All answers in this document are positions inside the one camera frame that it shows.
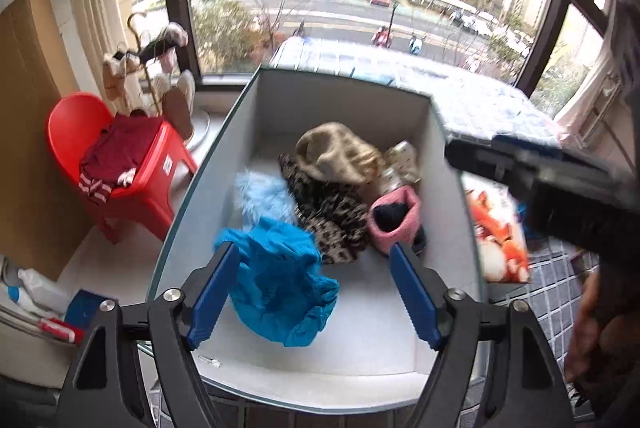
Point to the leopard print cloth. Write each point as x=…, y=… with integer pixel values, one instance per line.
x=330, y=218

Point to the white plastic bottle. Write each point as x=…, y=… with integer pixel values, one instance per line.
x=42, y=290

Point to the red plastic chair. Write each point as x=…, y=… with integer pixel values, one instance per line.
x=75, y=118

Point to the red white tube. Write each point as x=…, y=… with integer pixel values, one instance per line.
x=62, y=330

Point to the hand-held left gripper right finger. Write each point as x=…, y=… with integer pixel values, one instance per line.
x=412, y=293

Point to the dark slipper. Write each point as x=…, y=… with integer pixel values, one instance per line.
x=162, y=41

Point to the light blue fluffy scrunchie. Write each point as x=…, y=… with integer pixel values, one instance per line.
x=262, y=198

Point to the dark red garment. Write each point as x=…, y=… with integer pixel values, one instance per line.
x=122, y=143

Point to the grey checked star bedsheet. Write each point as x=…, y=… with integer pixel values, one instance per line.
x=480, y=108

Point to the window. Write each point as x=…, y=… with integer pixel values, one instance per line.
x=325, y=8

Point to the grey cardboard storage box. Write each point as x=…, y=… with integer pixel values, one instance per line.
x=345, y=103

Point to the person's right hand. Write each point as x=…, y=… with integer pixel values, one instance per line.
x=595, y=338

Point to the checked slipper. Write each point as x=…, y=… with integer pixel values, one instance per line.
x=179, y=108
x=186, y=83

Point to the white snack packet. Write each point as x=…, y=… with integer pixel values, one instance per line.
x=495, y=248

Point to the cream polka dot scrunchie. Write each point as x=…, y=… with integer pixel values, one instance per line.
x=402, y=161

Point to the beige knit hat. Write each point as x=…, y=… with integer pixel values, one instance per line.
x=330, y=153

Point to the blue box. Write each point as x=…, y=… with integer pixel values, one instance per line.
x=85, y=308

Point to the bright blue cloth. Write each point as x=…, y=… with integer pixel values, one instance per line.
x=275, y=273

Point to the gold metal shoe rack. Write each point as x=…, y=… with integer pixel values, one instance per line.
x=150, y=83

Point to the beige plush slipper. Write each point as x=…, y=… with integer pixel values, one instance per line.
x=117, y=78

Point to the pink slipper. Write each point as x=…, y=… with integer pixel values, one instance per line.
x=169, y=61

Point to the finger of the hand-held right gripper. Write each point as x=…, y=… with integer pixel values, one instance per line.
x=480, y=158

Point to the pink dark knit sock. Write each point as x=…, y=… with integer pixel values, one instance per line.
x=400, y=228

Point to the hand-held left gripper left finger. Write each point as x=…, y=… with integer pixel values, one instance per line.
x=215, y=293

